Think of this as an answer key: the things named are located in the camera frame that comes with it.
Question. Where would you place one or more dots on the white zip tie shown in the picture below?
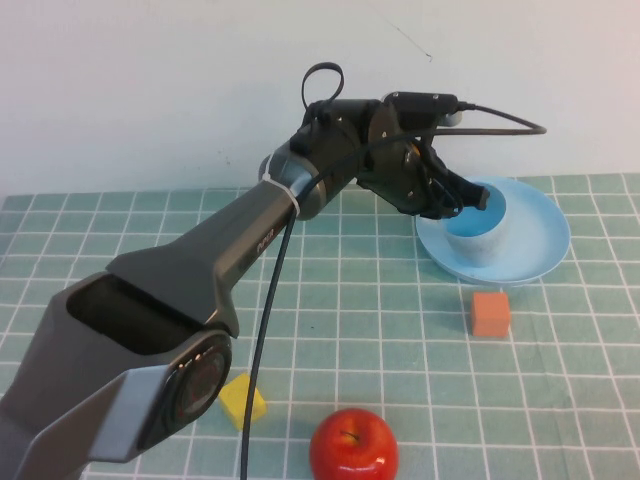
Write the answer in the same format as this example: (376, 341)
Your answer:
(282, 191)

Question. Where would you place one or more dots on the red apple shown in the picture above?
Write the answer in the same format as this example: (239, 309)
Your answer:
(355, 450)

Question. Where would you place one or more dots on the green checked tablecloth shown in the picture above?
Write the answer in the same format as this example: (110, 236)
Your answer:
(380, 320)

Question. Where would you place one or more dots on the orange cube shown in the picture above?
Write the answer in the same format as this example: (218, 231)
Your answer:
(490, 315)

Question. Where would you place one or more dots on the light blue plate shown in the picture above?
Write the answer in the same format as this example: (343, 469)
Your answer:
(535, 235)

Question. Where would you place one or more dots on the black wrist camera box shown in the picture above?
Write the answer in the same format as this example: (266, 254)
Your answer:
(420, 107)

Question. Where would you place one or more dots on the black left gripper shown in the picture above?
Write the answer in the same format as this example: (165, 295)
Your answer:
(395, 175)

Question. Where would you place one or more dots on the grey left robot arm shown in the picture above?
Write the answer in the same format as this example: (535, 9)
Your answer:
(200, 260)

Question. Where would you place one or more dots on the yellow cube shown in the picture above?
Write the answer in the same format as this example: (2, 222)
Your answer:
(232, 400)

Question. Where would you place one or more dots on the light blue cup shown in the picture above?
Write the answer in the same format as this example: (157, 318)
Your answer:
(480, 245)

